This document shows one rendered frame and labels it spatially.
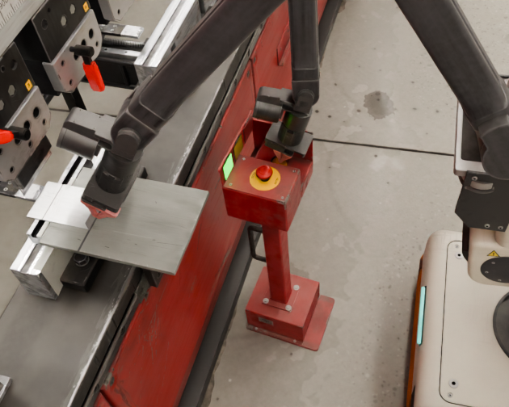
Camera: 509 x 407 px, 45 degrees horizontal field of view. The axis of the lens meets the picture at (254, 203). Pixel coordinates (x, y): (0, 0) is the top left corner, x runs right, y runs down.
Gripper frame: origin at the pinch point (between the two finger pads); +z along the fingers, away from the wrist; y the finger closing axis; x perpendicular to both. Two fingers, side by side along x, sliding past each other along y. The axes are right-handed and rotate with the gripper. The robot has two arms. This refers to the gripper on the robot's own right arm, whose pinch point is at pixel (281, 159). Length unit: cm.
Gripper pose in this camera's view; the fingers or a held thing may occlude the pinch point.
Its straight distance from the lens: 150.8
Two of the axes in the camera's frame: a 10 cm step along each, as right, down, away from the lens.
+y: -9.1, -4.0, 0.6
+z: -1.8, 5.2, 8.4
